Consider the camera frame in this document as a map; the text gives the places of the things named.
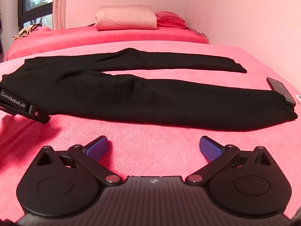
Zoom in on black phone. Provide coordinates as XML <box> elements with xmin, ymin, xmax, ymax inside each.
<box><xmin>266</xmin><ymin>77</ymin><xmax>297</xmax><ymax>108</ymax></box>

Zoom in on black pants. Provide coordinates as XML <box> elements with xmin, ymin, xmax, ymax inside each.
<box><xmin>2</xmin><ymin>48</ymin><xmax>298</xmax><ymax>133</ymax></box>

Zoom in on pink bed blanket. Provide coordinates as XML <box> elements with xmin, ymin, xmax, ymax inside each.
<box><xmin>0</xmin><ymin>41</ymin><xmax>301</xmax><ymax>219</ymax></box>

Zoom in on red bed cover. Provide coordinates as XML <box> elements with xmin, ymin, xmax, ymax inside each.
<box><xmin>4</xmin><ymin>26</ymin><xmax>210</xmax><ymax>62</ymax></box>

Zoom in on pale pink curtain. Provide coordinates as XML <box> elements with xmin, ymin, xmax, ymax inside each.
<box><xmin>52</xmin><ymin>0</ymin><xmax>68</xmax><ymax>30</ymax></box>

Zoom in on folded red cloth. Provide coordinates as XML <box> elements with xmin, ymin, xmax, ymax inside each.
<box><xmin>155</xmin><ymin>11</ymin><xmax>187</xmax><ymax>29</ymax></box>

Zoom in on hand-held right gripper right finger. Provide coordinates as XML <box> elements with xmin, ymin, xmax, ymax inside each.
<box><xmin>185</xmin><ymin>135</ymin><xmax>271</xmax><ymax>186</ymax></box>

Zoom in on folded pale pink blanket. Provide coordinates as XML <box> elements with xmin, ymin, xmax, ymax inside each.
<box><xmin>94</xmin><ymin>5</ymin><xmax>157</xmax><ymax>31</ymax></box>

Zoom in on crumpled beige cloth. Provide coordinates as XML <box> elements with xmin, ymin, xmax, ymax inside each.
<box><xmin>13</xmin><ymin>24</ymin><xmax>43</xmax><ymax>40</ymax></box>

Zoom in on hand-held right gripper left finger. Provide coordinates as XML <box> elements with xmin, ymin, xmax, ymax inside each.
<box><xmin>35</xmin><ymin>135</ymin><xmax>123</xmax><ymax>186</ymax></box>

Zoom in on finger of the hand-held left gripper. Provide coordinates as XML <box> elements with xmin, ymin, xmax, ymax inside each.
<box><xmin>23</xmin><ymin>105</ymin><xmax>50</xmax><ymax>124</ymax></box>

